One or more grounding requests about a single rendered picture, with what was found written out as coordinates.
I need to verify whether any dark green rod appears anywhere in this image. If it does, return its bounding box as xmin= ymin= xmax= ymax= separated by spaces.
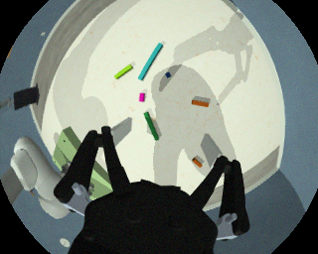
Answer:
xmin=143 ymin=111 xmax=159 ymax=141

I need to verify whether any small magenta block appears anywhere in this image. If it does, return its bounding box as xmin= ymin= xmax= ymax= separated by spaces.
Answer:
xmin=139 ymin=93 xmax=145 ymax=102

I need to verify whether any turquoise rod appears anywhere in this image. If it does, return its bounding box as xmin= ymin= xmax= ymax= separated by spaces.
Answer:
xmin=138 ymin=43 xmax=163 ymax=80

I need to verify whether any lime green rod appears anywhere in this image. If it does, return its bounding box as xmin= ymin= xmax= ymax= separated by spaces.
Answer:
xmin=114 ymin=64 xmax=133 ymax=79

